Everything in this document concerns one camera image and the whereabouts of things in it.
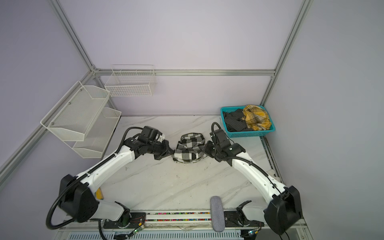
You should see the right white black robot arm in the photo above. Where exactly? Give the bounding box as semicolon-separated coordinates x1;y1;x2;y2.
204;122;303;236

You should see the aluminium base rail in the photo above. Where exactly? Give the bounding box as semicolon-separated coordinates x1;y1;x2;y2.
53;209;313;240

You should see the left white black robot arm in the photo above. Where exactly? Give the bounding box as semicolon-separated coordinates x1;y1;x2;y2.
46;126;175;226

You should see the yellow handled toy tool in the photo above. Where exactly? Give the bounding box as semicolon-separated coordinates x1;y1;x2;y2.
95;188;104;200

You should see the white mesh two-tier shelf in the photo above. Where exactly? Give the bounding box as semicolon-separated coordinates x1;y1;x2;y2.
41;81;121;159

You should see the teal plastic basket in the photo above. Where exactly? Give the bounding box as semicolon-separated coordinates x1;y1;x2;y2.
221;106;276;138

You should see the grey foam microphone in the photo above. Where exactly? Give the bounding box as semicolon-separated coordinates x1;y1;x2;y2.
210;196;226;233

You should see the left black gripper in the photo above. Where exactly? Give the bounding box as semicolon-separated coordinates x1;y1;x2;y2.
146;139;175;161

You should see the dark grey striped shirt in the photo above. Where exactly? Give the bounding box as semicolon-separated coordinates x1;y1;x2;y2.
223;109;252;132

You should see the black white checkered shirt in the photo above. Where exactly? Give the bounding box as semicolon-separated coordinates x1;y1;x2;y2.
172;133;206;164

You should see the yellow plaid shirt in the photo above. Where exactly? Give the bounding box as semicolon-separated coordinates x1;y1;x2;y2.
243;105;272;131

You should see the aluminium frame profile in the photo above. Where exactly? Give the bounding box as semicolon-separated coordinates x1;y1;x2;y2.
94;69;276;77

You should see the white wire wall basket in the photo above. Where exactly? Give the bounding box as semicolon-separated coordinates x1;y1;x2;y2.
105;65;157;97

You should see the left black corrugated cable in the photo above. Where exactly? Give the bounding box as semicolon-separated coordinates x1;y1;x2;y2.
45;126;143;231

